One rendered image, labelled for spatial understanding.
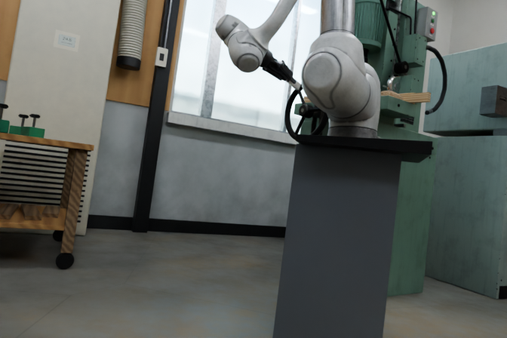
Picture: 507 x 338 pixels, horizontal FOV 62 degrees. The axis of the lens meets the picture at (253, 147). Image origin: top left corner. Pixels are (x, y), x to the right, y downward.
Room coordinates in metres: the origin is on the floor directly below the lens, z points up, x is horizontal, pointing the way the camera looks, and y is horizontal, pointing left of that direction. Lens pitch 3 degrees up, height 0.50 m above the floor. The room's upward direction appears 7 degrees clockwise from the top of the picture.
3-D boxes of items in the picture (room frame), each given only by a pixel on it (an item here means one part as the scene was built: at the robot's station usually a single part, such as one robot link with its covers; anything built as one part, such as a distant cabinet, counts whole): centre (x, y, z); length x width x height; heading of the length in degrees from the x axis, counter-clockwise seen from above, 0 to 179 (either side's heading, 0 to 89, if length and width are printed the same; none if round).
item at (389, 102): (2.04, -0.41, 0.87); 0.61 x 0.30 x 0.06; 36
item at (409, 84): (2.10, -0.74, 1.02); 0.09 x 0.07 x 0.12; 36
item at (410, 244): (2.19, -0.59, 0.36); 0.58 x 0.45 x 0.71; 126
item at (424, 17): (2.19, -0.84, 1.40); 0.10 x 0.06 x 0.16; 126
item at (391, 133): (2.19, -0.59, 0.76); 0.57 x 0.45 x 0.09; 126
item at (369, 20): (2.12, -0.50, 1.35); 0.18 x 0.18 x 0.31
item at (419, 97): (2.04, -0.55, 0.92); 0.60 x 0.02 x 0.04; 36
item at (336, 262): (1.34, -0.31, 0.30); 0.30 x 0.30 x 0.60; 73
